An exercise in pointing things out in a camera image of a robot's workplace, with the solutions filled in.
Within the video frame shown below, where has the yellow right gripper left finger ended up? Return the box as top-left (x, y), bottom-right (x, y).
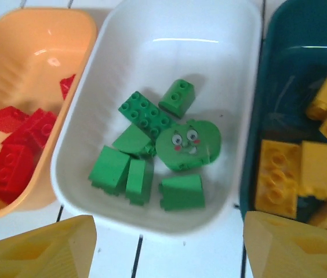
top-left (0, 214), bottom-right (97, 278)

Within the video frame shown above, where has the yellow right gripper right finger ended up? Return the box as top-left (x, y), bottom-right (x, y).
top-left (243, 210), bottom-right (327, 278)

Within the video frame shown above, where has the orange-yellow long lego brick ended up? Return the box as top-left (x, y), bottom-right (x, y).
top-left (255, 139), bottom-right (302, 218)

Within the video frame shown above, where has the red lego brick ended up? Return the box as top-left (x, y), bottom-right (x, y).
top-left (0, 143), bottom-right (35, 192)
top-left (0, 105), bottom-right (30, 134)
top-left (1, 108), bottom-right (59, 151)
top-left (59, 74), bottom-right (77, 101)

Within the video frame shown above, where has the green lego with face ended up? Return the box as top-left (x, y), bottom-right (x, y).
top-left (155, 118), bottom-right (222, 172)

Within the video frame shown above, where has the small green sloped lego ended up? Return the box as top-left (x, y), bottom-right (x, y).
top-left (158, 79), bottom-right (196, 119)

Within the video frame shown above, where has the orange plastic container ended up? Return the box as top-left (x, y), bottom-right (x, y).
top-left (0, 8), bottom-right (99, 220)

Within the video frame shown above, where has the teal plastic container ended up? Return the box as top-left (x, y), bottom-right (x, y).
top-left (238, 0), bottom-right (327, 232)

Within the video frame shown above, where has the white plastic container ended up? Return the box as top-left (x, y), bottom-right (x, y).
top-left (50, 0), bottom-right (263, 235)

